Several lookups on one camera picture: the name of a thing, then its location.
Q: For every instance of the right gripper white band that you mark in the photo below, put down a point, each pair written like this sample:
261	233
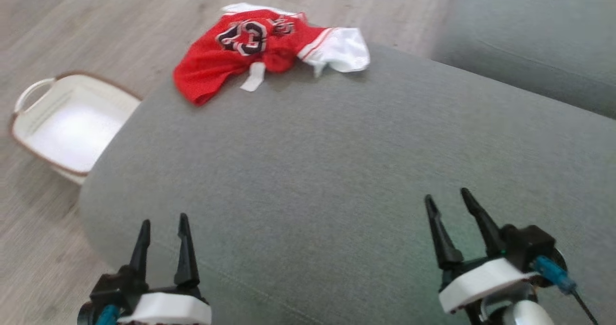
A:
481	281

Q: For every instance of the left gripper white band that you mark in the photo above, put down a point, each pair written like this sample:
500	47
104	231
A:
163	310

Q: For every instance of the red basketball jersey white sleeves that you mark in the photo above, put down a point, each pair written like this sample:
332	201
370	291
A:
207	74

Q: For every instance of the blue connector on left gripper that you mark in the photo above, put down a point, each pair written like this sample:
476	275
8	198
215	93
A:
108	315

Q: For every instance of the blue connector on gripper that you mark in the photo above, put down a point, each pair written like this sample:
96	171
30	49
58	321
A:
553	273
108	315

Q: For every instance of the blue connector on right gripper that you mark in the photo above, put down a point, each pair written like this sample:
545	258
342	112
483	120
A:
553	273

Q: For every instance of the white laundry basket brown rim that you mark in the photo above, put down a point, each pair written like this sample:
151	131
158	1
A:
72	127

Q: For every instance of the grey sofa cushion section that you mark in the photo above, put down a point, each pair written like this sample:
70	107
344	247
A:
529	36

